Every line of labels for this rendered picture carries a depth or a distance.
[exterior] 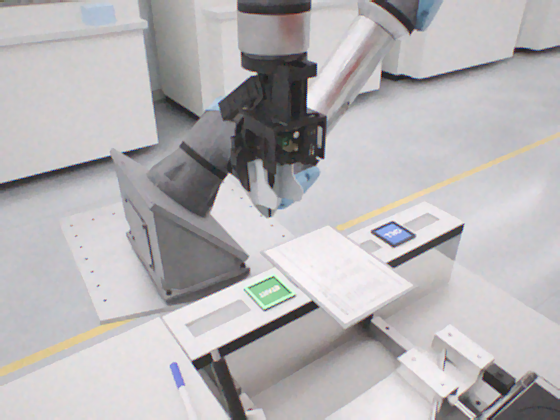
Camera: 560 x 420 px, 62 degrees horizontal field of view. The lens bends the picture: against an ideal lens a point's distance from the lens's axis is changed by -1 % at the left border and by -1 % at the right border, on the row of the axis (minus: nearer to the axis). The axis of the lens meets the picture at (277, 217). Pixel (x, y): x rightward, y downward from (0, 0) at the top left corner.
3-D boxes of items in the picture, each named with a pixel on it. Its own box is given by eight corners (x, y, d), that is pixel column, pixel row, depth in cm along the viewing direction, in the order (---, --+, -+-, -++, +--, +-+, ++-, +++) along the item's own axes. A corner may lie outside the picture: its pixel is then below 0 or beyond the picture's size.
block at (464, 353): (490, 370, 67) (496, 356, 65) (476, 382, 65) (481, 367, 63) (445, 336, 72) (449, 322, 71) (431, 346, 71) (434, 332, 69)
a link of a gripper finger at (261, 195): (269, 241, 57) (268, 173, 52) (243, 219, 61) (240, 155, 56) (289, 233, 58) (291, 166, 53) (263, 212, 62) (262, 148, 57)
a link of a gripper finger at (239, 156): (238, 195, 56) (235, 126, 52) (232, 190, 57) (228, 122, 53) (270, 184, 59) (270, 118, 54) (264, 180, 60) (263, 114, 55)
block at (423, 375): (455, 398, 63) (460, 384, 61) (439, 411, 61) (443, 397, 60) (410, 360, 68) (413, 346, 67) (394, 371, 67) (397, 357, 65)
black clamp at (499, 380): (512, 389, 64) (517, 376, 62) (503, 397, 63) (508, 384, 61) (490, 372, 66) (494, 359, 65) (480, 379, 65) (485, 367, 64)
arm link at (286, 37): (222, 7, 47) (287, 1, 51) (225, 53, 50) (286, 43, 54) (263, 18, 42) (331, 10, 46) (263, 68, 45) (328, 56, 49)
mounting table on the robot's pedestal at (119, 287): (70, 261, 119) (57, 218, 112) (225, 212, 138) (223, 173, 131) (121, 388, 86) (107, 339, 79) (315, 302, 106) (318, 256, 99)
